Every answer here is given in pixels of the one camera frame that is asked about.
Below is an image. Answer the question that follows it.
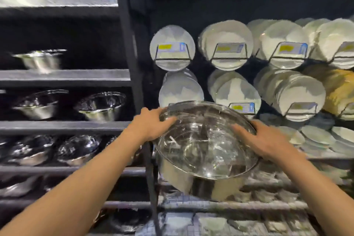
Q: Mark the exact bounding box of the person's right hand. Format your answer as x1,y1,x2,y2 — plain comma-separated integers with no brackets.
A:
231,119,302,163

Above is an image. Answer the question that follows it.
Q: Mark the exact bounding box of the person's left hand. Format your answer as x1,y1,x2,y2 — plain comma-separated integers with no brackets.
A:
130,107,178,143

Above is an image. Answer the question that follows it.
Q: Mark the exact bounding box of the large steel mixing bowl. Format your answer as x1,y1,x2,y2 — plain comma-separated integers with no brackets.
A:
152,100,262,202

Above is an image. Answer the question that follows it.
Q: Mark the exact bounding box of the person's right forearm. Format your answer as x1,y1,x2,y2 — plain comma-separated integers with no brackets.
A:
277,149,354,236

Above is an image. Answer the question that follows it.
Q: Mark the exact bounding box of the person's left forearm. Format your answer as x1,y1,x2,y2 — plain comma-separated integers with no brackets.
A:
0,130,148,236

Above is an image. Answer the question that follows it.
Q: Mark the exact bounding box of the stack of white plates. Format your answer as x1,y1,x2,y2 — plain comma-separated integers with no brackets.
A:
197,20,254,71
149,25,196,72
207,70,262,115
159,68,205,108
253,65,327,122
247,19,310,70
294,17,354,70

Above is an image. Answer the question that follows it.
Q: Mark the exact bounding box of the row of small white dishes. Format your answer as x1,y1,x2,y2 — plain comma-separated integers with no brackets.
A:
241,160,354,204

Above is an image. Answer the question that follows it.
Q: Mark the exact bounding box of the row of white oval plates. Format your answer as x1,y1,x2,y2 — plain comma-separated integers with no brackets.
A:
259,111,354,157

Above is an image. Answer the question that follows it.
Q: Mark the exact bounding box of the row of white square dishes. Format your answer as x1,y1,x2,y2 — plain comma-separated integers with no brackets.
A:
163,211,321,236

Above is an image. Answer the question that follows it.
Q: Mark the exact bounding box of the stack of yellow plates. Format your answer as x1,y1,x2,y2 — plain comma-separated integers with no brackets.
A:
303,64,354,121

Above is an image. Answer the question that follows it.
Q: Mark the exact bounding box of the black metal shelf rack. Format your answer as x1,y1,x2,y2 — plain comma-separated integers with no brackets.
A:
0,0,164,236

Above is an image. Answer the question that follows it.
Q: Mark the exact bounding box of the black wire plate holder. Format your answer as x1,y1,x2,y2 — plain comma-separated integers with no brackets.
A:
210,42,248,61
154,43,192,63
285,102,320,117
269,42,310,62

